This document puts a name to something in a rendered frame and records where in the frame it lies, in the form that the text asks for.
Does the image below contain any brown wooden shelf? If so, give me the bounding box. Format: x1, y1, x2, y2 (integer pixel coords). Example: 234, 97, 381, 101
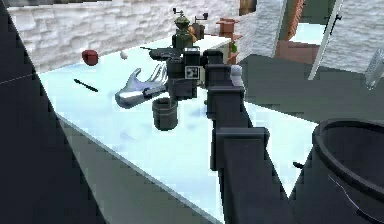
215, 17, 244, 65

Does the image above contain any white salt shaker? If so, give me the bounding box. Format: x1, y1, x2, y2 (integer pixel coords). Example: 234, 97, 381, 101
229, 64, 245, 88

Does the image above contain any brown coffee grinder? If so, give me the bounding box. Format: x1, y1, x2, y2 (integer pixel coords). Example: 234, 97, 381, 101
191, 12, 210, 41

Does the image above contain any black door handle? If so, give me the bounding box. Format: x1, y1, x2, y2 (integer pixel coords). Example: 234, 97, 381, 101
328, 13, 343, 36

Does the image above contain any red apple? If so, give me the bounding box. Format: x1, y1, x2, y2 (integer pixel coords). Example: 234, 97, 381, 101
81, 49, 100, 67

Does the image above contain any large black pot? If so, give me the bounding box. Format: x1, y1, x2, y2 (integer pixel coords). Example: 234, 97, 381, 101
288, 118, 384, 224

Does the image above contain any dark grey cup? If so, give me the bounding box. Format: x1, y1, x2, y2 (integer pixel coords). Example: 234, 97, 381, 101
151, 97, 179, 132

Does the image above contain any green coffee grinder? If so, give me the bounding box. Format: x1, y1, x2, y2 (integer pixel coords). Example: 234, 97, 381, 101
171, 7, 194, 51

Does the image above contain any black frying pan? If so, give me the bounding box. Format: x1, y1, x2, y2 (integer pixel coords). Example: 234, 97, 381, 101
139, 45, 185, 62

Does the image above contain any dark grey refrigerator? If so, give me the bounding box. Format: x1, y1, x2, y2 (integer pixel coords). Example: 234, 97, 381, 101
0, 0, 109, 224

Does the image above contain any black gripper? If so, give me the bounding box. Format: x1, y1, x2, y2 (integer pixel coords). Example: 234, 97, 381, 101
142, 57, 198, 101

